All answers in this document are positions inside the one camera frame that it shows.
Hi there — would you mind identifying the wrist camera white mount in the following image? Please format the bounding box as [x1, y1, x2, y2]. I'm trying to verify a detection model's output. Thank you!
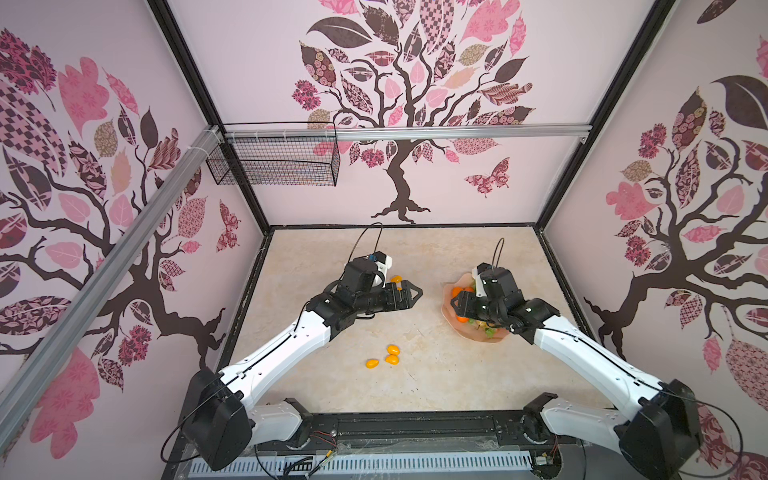
[472, 268, 487, 298]
[368, 251, 393, 287]

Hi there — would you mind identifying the pink petal-shaped fruit bowl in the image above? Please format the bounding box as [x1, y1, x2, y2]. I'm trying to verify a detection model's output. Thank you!
[441, 272, 510, 343]

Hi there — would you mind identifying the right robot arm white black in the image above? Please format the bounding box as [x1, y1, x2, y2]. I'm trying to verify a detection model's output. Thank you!
[450, 263, 702, 479]

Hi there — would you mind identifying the white slotted cable duct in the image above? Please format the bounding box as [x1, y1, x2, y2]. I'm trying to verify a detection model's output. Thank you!
[186, 451, 532, 479]

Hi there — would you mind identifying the black base frame rail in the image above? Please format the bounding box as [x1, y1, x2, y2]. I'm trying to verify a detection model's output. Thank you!
[180, 408, 643, 479]

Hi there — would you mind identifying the aluminium rail wall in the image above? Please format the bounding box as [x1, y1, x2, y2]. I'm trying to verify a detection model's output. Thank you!
[1, 125, 221, 448]
[225, 123, 592, 142]

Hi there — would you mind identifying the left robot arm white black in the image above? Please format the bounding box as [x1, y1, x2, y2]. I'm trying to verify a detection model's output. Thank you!
[178, 252, 423, 471]

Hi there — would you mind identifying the aluminium rail back wall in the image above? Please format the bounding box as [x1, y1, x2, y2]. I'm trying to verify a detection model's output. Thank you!
[225, 123, 592, 142]

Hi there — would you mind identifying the black wire basket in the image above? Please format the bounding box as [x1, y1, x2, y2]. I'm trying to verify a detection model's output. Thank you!
[206, 120, 341, 187]

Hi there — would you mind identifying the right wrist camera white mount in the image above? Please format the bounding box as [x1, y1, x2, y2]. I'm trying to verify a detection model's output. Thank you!
[472, 268, 487, 298]

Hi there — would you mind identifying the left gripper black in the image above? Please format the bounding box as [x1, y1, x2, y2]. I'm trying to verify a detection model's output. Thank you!
[354, 280, 422, 314]

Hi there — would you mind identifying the aluminium rail left wall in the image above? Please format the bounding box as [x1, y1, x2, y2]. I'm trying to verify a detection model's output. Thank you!
[1, 125, 221, 448]

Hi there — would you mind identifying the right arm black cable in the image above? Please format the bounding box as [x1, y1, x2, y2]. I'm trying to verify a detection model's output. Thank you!
[490, 237, 744, 480]

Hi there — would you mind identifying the green grape bunch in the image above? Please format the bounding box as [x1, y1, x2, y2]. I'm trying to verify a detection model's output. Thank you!
[465, 279, 497, 338]

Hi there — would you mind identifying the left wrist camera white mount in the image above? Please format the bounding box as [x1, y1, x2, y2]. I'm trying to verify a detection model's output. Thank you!
[368, 251, 393, 287]

